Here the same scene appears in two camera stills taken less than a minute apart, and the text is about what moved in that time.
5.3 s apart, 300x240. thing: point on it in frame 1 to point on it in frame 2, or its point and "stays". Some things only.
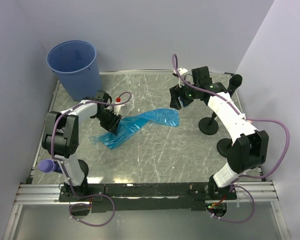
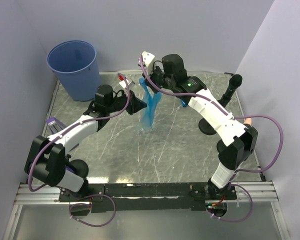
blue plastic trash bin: [75, 63] stays
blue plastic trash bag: [132, 123] to [150, 100]
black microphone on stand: [209, 125] stays
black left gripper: [112, 126] to [135, 104]
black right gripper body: [187, 94] to [158, 78]
